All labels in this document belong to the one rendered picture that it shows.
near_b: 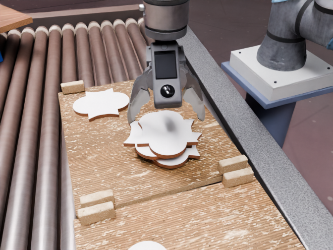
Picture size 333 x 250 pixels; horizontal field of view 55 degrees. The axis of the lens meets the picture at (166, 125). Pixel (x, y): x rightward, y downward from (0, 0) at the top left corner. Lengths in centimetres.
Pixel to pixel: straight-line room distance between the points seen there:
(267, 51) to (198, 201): 59
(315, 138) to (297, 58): 134
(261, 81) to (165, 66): 52
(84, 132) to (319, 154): 172
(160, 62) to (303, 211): 38
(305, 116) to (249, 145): 178
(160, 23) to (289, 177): 40
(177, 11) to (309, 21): 50
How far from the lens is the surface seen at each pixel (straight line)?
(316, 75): 107
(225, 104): 87
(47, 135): 80
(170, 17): 52
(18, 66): 112
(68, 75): 102
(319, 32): 94
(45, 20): 140
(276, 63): 104
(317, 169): 213
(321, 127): 246
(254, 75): 103
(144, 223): 58
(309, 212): 67
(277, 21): 102
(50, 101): 91
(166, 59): 54
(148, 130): 66
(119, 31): 128
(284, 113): 115
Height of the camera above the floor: 141
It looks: 39 degrees down
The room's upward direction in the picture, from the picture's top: straight up
